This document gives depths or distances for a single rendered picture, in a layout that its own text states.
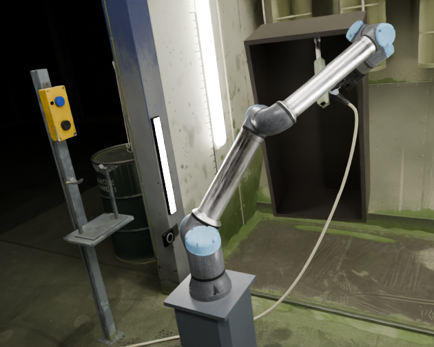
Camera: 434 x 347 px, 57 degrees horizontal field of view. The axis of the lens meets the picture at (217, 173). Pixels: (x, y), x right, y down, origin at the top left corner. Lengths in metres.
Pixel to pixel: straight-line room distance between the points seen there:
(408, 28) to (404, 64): 0.28
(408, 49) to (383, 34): 1.91
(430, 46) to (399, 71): 0.50
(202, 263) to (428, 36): 2.35
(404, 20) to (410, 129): 0.85
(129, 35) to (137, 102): 0.37
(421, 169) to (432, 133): 0.29
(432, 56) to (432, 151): 0.74
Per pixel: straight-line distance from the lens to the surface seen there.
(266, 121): 1.67
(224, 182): 1.79
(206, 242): 1.67
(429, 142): 3.58
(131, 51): 2.40
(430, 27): 3.31
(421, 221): 3.47
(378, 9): 3.41
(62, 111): 2.17
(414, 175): 3.52
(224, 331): 1.78
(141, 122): 2.46
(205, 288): 1.76
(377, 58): 2.01
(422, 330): 2.60
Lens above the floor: 1.70
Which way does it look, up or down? 19 degrees down
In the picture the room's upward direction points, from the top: 8 degrees counter-clockwise
